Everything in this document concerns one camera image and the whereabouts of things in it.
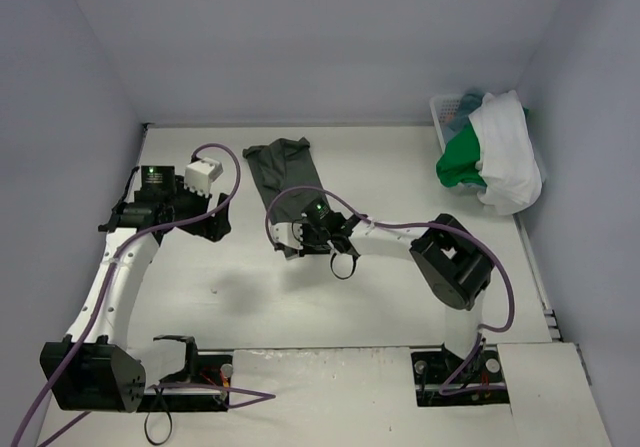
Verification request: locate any grey t shirt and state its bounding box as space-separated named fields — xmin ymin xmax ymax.
xmin=242 ymin=137 xmax=328 ymax=231

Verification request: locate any light blue garment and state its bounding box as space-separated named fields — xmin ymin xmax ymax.
xmin=446 ymin=88 xmax=485 ymax=132

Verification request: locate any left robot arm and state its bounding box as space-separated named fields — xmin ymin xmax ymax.
xmin=40 ymin=158 xmax=231 ymax=412

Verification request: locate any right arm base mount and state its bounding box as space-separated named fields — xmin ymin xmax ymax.
xmin=411 ymin=347 xmax=510 ymax=408

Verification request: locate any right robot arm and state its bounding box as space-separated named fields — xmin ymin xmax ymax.
xmin=301 ymin=199 xmax=494 ymax=379

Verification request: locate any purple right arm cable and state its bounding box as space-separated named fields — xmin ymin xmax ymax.
xmin=264 ymin=185 xmax=516 ymax=397

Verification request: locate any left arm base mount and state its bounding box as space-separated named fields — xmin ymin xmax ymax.
xmin=131 ymin=335 xmax=233 ymax=413

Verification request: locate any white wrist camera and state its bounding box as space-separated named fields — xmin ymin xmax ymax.
xmin=269 ymin=222 xmax=304 ymax=259
xmin=183 ymin=158 xmax=223 ymax=198

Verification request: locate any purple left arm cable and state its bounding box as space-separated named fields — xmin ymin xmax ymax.
xmin=14 ymin=142 xmax=276 ymax=447

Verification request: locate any green t shirt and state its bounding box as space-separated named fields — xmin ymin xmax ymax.
xmin=436 ymin=107 xmax=529 ymax=189

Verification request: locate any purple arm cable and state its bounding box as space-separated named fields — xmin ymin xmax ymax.
xmin=264 ymin=185 xmax=516 ymax=397
xmin=14 ymin=142 xmax=276 ymax=447

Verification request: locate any white laundry basket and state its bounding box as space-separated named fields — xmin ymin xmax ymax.
xmin=429 ymin=94 xmax=547 ymax=194

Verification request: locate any white t shirt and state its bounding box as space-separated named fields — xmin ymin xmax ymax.
xmin=469 ymin=90 xmax=543 ymax=216

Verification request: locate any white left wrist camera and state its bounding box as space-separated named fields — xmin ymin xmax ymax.
xmin=183 ymin=158 xmax=223 ymax=198

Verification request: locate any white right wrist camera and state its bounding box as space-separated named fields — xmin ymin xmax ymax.
xmin=269 ymin=222 xmax=304 ymax=259

